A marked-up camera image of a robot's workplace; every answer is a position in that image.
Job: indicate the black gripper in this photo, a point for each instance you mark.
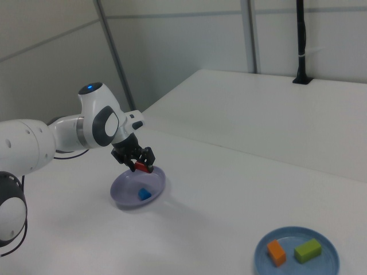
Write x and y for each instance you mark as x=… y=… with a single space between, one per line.
x=126 y=149

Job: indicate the red block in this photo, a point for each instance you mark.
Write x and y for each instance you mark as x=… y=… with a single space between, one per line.
x=141 y=166

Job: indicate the blue block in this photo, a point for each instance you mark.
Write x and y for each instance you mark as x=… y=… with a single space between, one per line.
x=144 y=194

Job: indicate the orange block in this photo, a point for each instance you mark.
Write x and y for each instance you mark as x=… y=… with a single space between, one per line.
x=275 y=253

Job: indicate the green block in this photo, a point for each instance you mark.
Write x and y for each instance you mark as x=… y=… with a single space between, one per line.
x=308 y=251

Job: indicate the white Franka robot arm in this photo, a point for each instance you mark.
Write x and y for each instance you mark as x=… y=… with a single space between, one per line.
x=25 y=143

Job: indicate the purple plate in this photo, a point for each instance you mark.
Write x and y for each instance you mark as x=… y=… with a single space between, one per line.
x=129 y=186

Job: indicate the blue plate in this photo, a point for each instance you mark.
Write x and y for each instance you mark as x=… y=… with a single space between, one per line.
x=286 y=263

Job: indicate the black camera pole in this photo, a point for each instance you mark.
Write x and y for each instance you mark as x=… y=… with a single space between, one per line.
x=301 y=34

